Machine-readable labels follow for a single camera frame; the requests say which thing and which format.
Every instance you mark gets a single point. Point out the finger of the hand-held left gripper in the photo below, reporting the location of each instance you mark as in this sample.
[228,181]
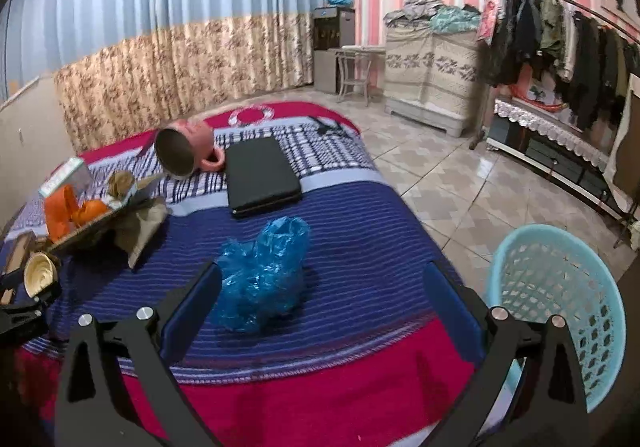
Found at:
[20,322]
[35,288]

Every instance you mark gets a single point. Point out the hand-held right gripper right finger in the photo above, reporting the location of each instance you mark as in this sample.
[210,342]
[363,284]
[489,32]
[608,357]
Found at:
[452,307]

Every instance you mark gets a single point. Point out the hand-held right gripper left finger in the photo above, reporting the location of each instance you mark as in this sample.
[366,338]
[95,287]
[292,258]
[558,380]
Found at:
[192,312]

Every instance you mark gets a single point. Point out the light blue plastic basket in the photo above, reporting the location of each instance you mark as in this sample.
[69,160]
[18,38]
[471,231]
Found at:
[505,257]

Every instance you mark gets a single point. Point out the large orange peel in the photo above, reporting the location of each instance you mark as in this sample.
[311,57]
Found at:
[57,217]

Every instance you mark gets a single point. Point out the blue plastic bag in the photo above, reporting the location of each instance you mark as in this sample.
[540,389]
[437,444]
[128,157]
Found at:
[265,272]

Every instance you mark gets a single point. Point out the small orange peel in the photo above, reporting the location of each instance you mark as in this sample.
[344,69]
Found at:
[92,211]

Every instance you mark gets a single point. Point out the cream paper roll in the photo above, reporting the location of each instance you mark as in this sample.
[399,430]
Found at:
[40,272]

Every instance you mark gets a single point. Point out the flat light blue box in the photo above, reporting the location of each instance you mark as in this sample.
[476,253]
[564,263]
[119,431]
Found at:
[100,223]

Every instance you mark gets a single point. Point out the brown crumpled cloth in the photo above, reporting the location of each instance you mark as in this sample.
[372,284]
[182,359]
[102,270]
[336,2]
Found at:
[145,232]

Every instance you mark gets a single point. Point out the teal cardboard box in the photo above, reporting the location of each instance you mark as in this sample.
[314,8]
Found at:
[65,177]

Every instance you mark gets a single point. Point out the black leather case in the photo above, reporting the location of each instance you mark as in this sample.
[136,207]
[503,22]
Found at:
[260,177]

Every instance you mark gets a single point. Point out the white cabinet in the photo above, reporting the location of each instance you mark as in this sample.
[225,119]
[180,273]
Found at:
[30,137]

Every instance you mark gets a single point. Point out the pink mug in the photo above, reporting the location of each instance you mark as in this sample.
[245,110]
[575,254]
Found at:
[182,149]

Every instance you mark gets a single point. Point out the low cabinet with lace cloth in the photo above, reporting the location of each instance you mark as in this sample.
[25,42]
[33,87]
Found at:
[550,147]

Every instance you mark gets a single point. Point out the small black gadget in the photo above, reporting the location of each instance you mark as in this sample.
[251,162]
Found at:
[330,127]

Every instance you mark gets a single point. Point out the cloth covered cabinet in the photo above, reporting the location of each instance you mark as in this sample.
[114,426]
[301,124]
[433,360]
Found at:
[430,77]

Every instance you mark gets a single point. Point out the grey water dispenser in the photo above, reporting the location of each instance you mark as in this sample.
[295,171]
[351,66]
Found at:
[332,57]

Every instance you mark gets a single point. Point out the blue floral curtain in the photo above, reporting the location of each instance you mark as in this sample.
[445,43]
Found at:
[175,27]

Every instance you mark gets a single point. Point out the rack of hanging clothes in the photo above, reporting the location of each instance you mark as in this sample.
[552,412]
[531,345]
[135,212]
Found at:
[560,42]

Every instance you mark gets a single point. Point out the pile of folded clothes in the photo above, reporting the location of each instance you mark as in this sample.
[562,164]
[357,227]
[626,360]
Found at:
[430,12]

